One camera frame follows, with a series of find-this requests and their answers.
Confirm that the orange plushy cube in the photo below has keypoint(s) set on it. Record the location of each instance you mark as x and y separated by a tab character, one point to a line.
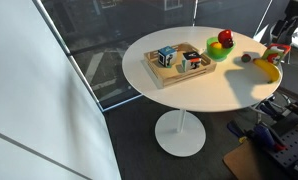
275	53

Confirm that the dark robot arm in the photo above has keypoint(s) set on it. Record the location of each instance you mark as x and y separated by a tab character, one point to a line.
297	10

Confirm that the wooden slatted crate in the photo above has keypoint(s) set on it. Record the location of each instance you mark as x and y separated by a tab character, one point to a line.
175	78

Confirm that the blue plush cube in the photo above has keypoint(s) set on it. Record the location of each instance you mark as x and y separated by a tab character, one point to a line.
167	56

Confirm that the green plastic bowl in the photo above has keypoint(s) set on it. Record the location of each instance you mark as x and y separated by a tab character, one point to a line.
219	54

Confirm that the yellow toy lemon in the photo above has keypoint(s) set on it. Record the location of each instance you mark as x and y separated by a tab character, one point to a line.
216	45

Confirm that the dark purple toy plum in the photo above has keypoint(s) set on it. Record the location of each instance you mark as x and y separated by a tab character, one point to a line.
228	43

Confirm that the red toy apple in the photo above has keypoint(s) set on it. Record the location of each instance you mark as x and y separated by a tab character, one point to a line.
225	34

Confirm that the red toy strawberry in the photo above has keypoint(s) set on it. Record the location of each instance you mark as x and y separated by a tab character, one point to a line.
245	58

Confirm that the yellow toy banana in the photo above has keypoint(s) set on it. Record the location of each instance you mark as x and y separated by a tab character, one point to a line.
268	69

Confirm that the brown flat board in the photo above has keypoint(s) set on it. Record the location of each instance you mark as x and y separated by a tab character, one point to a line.
245	163

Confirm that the dark perforated mounting board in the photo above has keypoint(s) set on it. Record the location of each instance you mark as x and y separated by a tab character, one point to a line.
294	148

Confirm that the white table pedestal base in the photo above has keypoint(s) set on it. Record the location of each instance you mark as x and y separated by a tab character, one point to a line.
180	138

